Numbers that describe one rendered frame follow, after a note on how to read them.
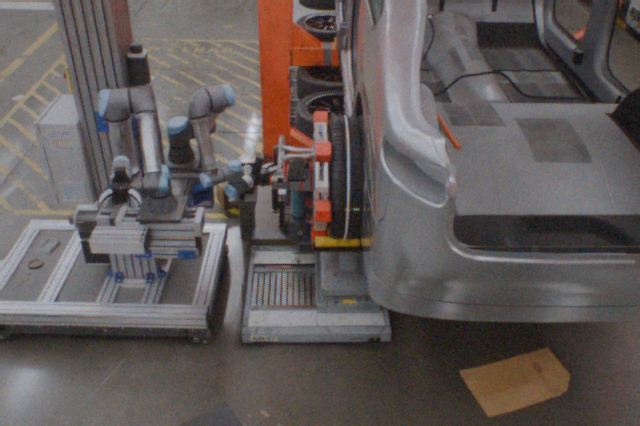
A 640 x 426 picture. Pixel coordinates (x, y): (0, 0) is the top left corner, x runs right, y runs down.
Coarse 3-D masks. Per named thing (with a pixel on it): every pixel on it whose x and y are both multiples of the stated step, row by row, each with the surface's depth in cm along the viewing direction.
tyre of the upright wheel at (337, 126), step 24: (336, 120) 320; (360, 120) 320; (336, 144) 308; (360, 144) 309; (336, 168) 304; (360, 168) 305; (336, 192) 306; (360, 192) 306; (336, 216) 311; (360, 216) 313
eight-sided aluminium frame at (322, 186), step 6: (318, 126) 328; (324, 126) 327; (318, 132) 321; (324, 132) 321; (318, 138) 316; (324, 138) 316; (318, 162) 310; (324, 162) 310; (318, 168) 310; (324, 168) 310; (318, 174) 309; (324, 174) 309; (318, 180) 309; (324, 180) 309; (318, 186) 308; (324, 186) 308; (318, 192) 310; (324, 192) 310; (318, 198) 312; (324, 198) 312; (318, 222) 321; (324, 222) 321; (318, 228) 340; (324, 228) 336
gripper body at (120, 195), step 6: (114, 180) 261; (114, 186) 253; (120, 186) 253; (126, 186) 254; (114, 192) 253; (120, 192) 253; (126, 192) 254; (114, 198) 254; (120, 198) 255; (126, 198) 255
